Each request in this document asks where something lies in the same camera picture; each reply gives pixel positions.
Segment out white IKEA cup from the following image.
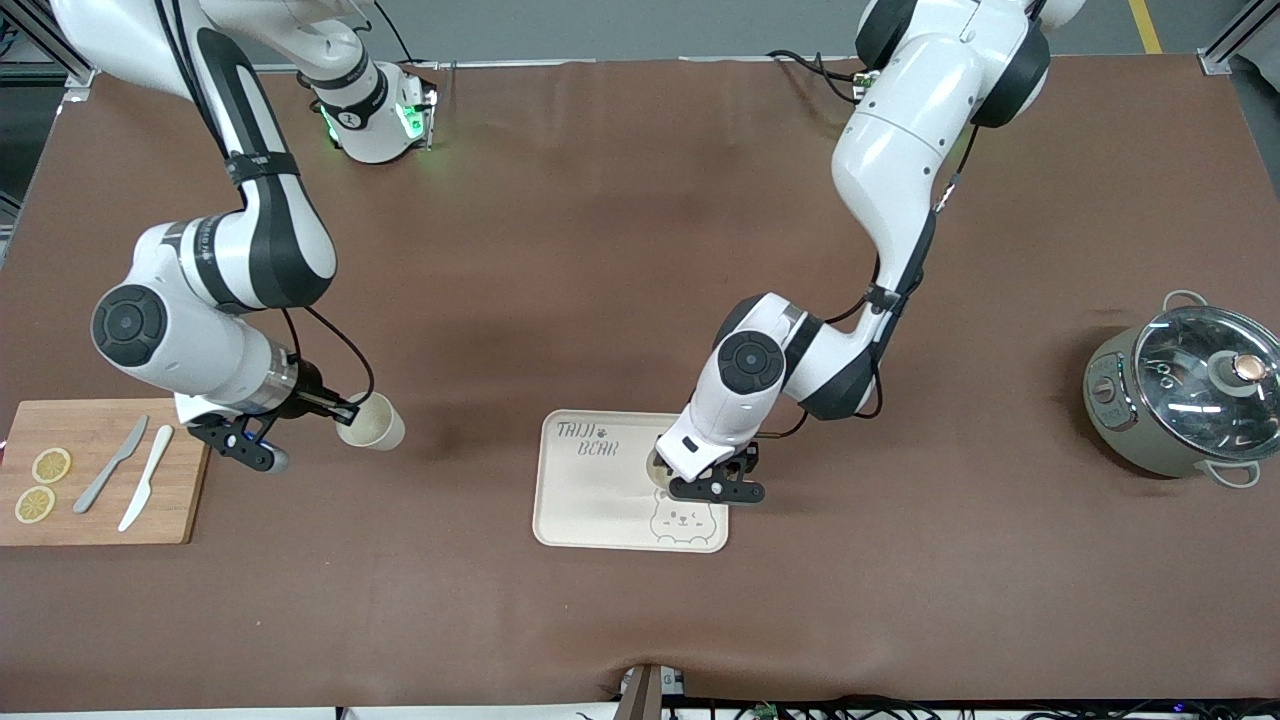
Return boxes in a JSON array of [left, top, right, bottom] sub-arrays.
[[337, 392, 406, 451], [645, 448, 686, 493]]

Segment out cream tray with bear print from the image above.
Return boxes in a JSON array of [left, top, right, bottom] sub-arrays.
[[532, 409, 731, 554]]

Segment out white plastic knife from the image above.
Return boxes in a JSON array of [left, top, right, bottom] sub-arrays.
[[118, 425, 175, 532]]

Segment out grey plastic knife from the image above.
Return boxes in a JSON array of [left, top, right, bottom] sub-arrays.
[[73, 415, 150, 515]]

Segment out bamboo cutting board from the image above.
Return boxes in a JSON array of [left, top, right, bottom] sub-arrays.
[[0, 398, 220, 547]]

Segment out brown table mat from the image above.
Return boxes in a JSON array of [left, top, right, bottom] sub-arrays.
[[0, 55, 1280, 713]]

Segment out grey-green cooking pot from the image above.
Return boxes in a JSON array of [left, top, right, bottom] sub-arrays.
[[1083, 290, 1263, 489]]

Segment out glass pot lid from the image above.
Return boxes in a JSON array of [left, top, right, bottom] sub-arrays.
[[1133, 305, 1280, 463]]

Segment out black right base cable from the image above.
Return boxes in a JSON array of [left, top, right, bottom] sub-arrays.
[[375, 0, 441, 71]]

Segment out brown camera mounting post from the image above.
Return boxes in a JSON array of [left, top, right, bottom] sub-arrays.
[[615, 663, 686, 720]]

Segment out aluminium frame rail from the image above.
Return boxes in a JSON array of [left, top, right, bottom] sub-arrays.
[[1200, 0, 1280, 76], [0, 0, 96, 89]]

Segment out black left base cables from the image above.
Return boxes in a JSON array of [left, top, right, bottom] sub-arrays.
[[768, 48, 866, 101]]

